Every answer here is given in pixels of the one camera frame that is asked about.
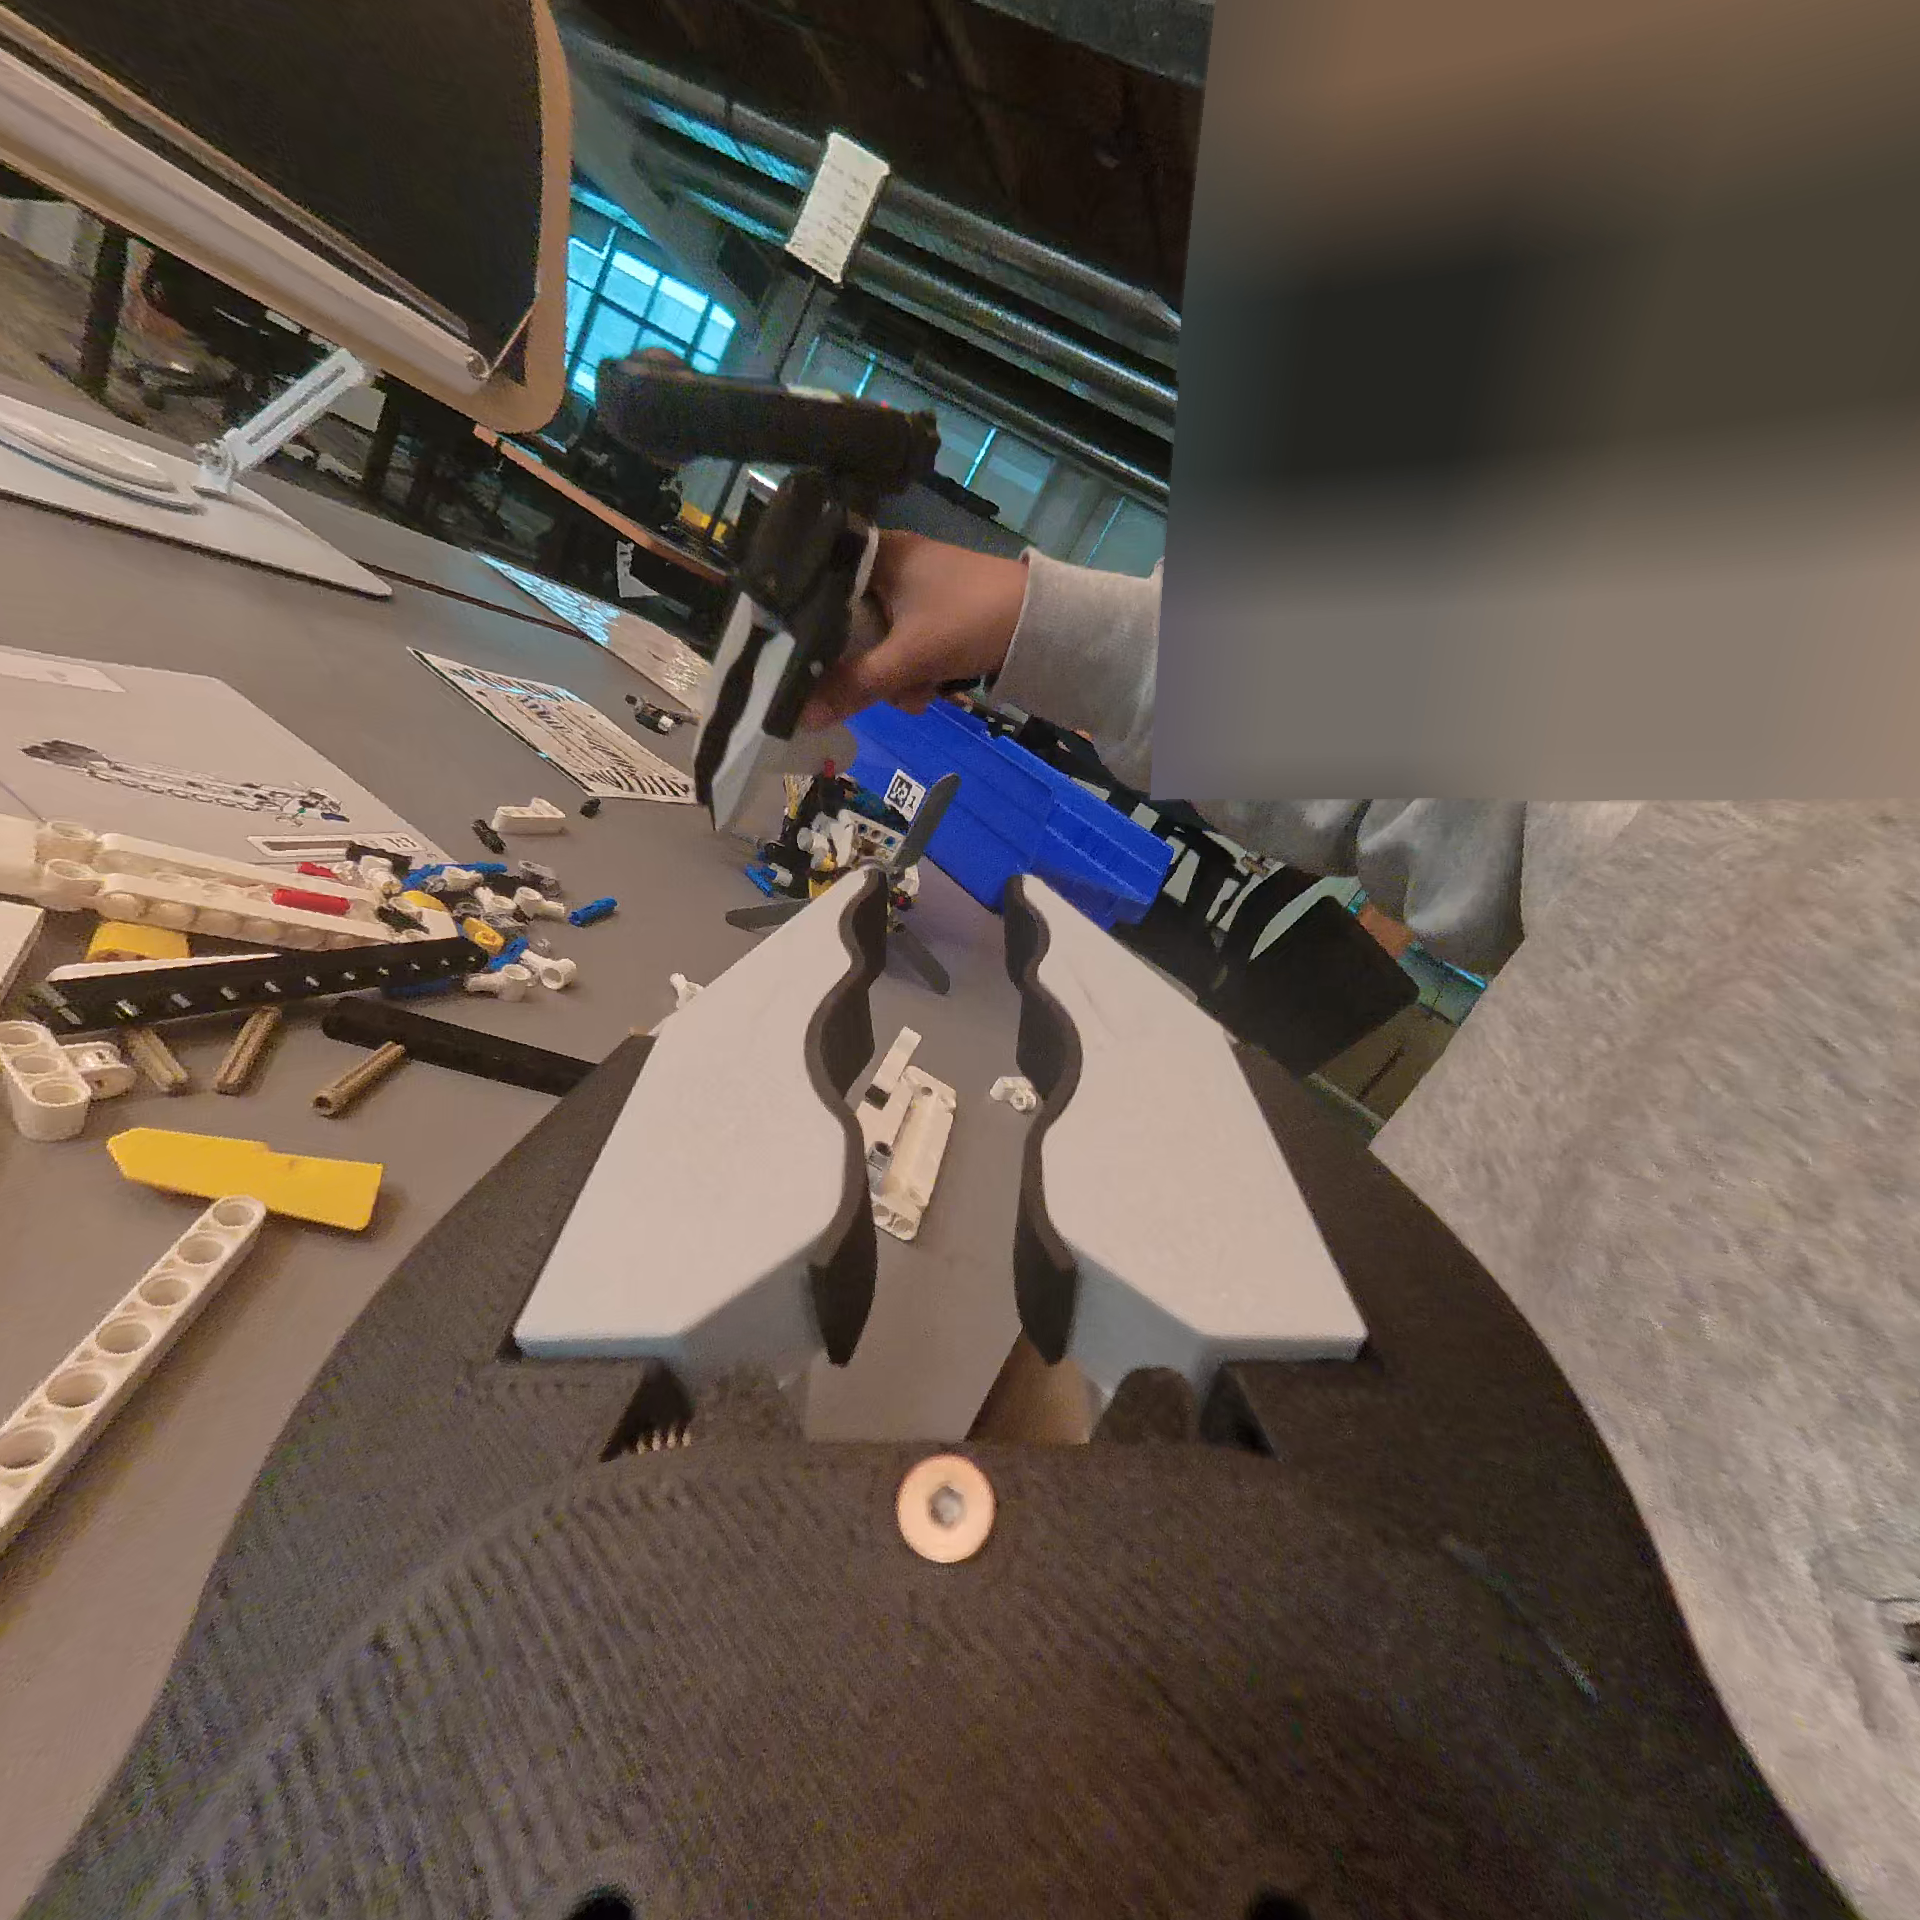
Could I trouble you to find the yellow lego panel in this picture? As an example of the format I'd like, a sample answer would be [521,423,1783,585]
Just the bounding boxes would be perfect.
[107,1127,385,1234]

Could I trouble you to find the white lego panel assembly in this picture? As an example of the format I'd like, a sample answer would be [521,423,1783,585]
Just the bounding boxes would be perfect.
[849,1027,959,1242]

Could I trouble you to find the pile of small lego pieces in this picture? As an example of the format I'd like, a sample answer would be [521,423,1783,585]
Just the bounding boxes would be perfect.
[247,840,620,1003]

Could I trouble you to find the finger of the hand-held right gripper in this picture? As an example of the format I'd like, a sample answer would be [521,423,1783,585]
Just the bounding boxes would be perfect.
[711,662,847,838]
[691,590,782,819]

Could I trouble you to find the person's right forearm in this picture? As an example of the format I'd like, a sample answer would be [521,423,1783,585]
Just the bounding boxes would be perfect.
[994,544,1168,759]

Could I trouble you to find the person's right hand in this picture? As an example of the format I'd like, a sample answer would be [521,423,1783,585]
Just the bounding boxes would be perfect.
[815,529,1041,729]

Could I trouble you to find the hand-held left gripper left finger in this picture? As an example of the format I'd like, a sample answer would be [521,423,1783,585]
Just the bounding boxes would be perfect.
[515,871,889,1405]

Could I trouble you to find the black striped bag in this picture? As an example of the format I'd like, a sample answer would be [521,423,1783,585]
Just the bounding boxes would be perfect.
[1118,802,1420,1079]

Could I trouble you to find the computer monitor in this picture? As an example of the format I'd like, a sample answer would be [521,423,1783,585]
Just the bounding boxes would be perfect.
[0,0,576,437]

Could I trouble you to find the lego instruction booklet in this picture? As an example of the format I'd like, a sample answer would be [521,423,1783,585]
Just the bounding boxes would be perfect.
[0,648,452,874]

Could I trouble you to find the black and white sticker sheet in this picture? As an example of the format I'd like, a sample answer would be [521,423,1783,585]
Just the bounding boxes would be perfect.
[409,648,700,801]

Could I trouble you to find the black lego beam with holes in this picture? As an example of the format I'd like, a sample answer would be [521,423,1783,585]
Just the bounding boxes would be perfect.
[46,938,489,1038]

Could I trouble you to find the plain black lego beam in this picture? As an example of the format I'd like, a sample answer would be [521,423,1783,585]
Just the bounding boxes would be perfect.
[322,998,601,1098]

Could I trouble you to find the partly built lego plane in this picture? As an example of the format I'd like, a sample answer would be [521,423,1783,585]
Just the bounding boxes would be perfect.
[727,758,963,999]

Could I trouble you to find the blue plastic bin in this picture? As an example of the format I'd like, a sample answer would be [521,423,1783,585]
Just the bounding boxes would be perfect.
[840,697,1175,915]

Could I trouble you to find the white lego frame, red pins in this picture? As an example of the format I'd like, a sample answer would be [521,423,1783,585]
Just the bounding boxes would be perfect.
[0,814,452,951]

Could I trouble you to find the long white lego beam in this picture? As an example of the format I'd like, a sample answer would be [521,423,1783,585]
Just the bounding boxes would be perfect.
[0,1197,271,1555]

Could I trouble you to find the thick white lego block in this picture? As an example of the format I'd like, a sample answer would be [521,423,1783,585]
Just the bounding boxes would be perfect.
[0,1017,140,1146]

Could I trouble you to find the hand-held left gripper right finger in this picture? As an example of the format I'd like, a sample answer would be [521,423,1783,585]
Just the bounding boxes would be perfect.
[1000,874,1370,1405]

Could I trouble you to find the white hanging card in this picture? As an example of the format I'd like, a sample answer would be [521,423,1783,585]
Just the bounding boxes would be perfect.
[785,134,891,280]

